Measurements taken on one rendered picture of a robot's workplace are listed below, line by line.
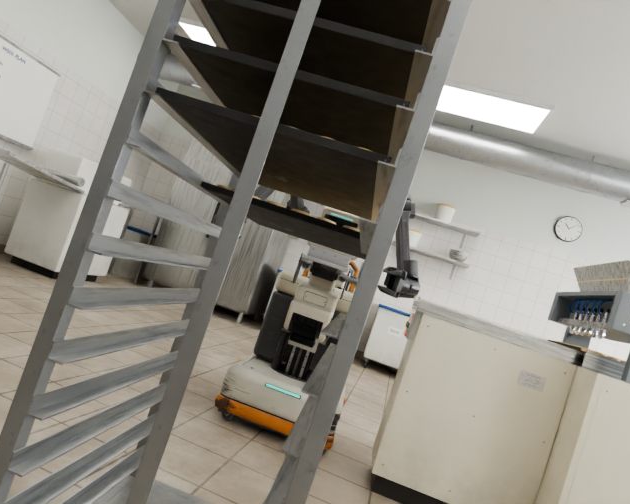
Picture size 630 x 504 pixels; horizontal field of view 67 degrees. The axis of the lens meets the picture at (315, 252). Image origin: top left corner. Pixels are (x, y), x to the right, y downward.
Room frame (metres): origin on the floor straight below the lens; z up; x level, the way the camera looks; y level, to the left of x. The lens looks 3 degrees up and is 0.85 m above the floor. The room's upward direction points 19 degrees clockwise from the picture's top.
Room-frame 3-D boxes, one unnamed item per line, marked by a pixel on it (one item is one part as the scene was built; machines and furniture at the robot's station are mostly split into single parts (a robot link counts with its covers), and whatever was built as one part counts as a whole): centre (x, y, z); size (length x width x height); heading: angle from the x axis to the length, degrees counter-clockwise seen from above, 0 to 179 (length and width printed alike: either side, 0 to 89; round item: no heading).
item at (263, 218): (1.34, 0.06, 0.96); 0.60 x 0.40 x 0.01; 173
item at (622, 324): (2.20, -1.43, 1.01); 0.72 x 0.33 x 0.34; 171
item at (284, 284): (2.81, -0.12, 0.59); 0.55 x 0.34 x 0.83; 83
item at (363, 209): (1.04, 0.10, 1.05); 0.60 x 0.40 x 0.01; 173
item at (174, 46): (1.07, 0.29, 1.14); 0.64 x 0.03 x 0.03; 173
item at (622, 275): (2.20, -1.43, 1.25); 0.56 x 0.29 x 0.14; 171
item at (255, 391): (2.72, -0.11, 0.16); 0.67 x 0.64 x 0.25; 173
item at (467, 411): (2.28, -0.93, 0.45); 0.70 x 0.34 x 0.90; 81
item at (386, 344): (5.77, -1.23, 0.39); 0.64 x 0.54 x 0.77; 167
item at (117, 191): (1.07, 0.29, 0.87); 0.64 x 0.03 x 0.03; 173
